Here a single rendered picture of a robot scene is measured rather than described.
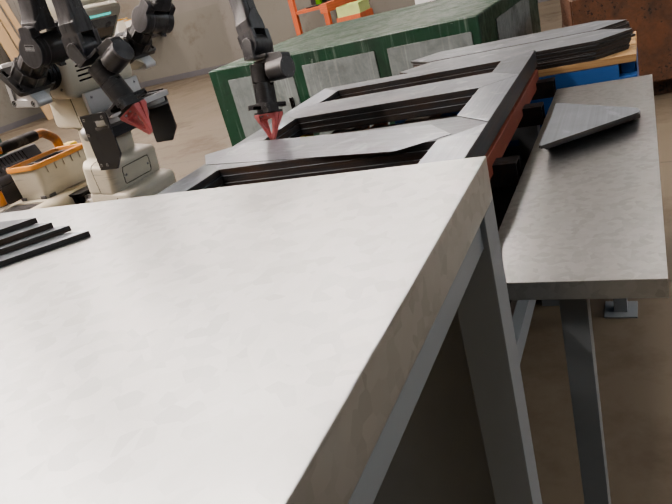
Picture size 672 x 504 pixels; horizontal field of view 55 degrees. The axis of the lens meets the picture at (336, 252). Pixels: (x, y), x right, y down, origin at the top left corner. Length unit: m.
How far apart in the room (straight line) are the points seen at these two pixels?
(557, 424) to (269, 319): 1.55
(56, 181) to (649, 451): 1.88
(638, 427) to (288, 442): 1.63
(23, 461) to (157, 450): 0.07
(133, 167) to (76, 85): 0.29
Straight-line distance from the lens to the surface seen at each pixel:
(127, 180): 2.04
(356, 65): 4.32
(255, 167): 1.56
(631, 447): 1.82
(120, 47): 1.66
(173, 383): 0.36
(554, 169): 1.42
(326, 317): 0.37
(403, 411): 0.38
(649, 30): 4.64
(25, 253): 0.69
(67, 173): 2.29
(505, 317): 0.62
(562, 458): 1.79
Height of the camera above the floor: 1.22
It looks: 23 degrees down
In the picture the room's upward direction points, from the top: 15 degrees counter-clockwise
